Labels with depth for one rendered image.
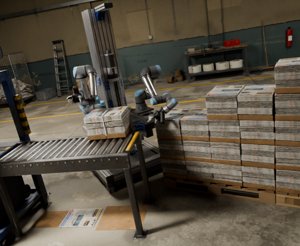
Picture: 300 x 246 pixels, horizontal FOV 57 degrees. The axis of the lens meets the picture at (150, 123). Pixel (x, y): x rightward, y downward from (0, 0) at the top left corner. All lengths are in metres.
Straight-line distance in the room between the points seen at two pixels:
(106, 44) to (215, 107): 1.46
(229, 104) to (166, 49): 6.94
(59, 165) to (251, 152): 1.71
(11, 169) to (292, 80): 2.46
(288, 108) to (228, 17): 7.04
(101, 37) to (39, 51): 7.58
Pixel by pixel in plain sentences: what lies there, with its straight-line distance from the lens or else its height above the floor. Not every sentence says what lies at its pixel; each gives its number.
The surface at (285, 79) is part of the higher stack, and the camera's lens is 2.47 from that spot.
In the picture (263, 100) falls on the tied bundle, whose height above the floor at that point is 1.01.
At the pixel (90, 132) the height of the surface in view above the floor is 0.88.
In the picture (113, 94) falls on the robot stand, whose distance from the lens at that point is 3.29.
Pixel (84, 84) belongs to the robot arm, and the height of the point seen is 1.27.
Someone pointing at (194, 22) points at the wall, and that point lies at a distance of 9.31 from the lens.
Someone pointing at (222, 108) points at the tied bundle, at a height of 0.95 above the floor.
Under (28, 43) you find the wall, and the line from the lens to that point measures 10.97.
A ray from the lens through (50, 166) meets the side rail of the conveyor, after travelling 2.56.
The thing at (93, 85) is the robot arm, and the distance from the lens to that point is 2.98.
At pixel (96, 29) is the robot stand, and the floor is 1.81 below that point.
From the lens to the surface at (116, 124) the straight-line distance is 2.60.
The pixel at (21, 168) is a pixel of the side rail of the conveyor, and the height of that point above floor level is 0.75.
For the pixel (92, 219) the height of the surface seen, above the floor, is 0.01.
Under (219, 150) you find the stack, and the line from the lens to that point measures 2.78.
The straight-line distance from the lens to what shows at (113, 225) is 2.88.
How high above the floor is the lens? 1.71
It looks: 18 degrees down
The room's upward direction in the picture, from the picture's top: 9 degrees counter-clockwise
